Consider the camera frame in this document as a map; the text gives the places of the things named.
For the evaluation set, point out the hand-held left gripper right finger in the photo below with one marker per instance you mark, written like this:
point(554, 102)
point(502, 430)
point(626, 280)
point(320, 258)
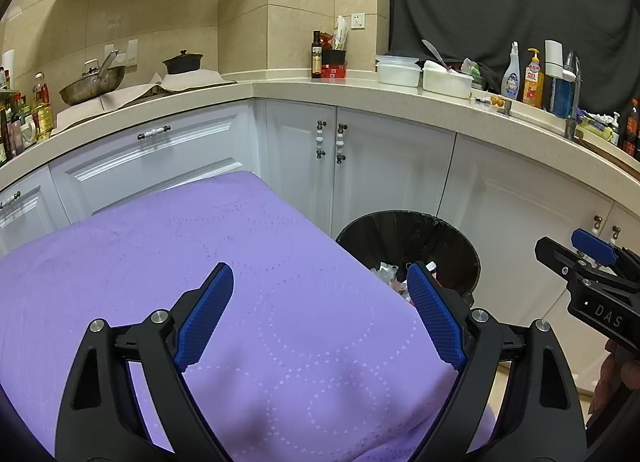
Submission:
point(435, 317)

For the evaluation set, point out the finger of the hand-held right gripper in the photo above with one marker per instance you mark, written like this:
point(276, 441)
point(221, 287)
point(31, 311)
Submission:
point(592, 244)
point(555, 257)

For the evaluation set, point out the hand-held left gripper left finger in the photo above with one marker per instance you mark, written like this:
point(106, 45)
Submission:
point(205, 317)

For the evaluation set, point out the black trash bin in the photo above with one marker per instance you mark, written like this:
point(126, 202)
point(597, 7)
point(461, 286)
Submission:
point(400, 237)

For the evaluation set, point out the person's right hand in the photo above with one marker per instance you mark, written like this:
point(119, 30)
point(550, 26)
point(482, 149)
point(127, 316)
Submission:
point(615, 372)

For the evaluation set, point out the purple tablecloth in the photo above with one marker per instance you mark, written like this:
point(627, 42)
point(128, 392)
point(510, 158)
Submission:
point(125, 267)

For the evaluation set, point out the dark sauce bottles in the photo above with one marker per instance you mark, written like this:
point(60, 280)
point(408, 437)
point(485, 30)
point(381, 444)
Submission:
point(632, 132)

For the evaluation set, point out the chrome faucet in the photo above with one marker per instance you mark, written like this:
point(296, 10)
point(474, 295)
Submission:
point(570, 127)

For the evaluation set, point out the yellow green sponge pack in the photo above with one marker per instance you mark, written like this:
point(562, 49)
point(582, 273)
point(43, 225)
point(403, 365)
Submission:
point(597, 123)

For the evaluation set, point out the blue bottle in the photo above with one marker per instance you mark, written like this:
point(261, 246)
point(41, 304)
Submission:
point(562, 97)

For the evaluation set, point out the white kitchen cabinets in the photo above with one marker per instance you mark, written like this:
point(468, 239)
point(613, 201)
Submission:
point(390, 167)

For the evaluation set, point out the small orange fruits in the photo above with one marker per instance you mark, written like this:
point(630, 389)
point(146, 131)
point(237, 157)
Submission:
point(495, 101)

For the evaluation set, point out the orange dish soap bottle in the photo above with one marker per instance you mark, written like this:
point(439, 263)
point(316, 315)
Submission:
point(533, 84)

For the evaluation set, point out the white spray bottle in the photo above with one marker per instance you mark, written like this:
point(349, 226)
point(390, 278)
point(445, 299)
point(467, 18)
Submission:
point(511, 79)

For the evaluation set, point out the green packet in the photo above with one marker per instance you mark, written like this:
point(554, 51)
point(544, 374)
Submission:
point(472, 69)

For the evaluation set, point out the white open container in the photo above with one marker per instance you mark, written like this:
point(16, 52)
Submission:
point(445, 82)

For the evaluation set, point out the beige stove cover paper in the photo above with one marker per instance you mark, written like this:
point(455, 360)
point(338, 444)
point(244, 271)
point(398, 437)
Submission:
point(130, 97)

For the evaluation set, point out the grey spoon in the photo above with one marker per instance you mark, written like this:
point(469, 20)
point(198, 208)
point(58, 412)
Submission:
point(432, 49)

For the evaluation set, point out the white lidded container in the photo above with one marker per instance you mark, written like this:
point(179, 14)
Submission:
point(397, 73)

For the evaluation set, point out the beige kitchen countertop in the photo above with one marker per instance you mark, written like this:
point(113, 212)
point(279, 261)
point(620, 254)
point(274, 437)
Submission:
point(350, 87)

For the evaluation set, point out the black lidded pot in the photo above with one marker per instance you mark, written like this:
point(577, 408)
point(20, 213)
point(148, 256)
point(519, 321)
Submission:
point(182, 64)

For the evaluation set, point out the steel wok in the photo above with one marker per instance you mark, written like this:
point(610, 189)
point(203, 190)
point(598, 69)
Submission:
point(92, 87)

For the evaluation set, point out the black curtain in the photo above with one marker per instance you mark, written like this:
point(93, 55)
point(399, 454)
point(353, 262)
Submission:
point(500, 2)

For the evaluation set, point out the yellow cooking oil bottle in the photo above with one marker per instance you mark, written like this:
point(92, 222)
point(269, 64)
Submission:
point(42, 112)

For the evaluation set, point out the group of condiment bottles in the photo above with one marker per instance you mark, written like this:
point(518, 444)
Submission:
point(15, 132)

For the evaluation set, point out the red box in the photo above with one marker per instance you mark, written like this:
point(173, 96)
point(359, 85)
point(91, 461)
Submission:
point(334, 71)

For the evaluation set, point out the steel kettle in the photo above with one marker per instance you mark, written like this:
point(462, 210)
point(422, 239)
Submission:
point(91, 71)

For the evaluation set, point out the dark olive oil bottle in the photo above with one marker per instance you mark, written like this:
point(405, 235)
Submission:
point(317, 59)

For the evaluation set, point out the white paper towel roll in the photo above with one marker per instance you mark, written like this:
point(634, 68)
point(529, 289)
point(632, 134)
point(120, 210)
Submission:
point(9, 67)

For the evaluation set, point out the white wall socket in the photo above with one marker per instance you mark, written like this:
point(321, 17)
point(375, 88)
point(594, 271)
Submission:
point(357, 20)
point(131, 52)

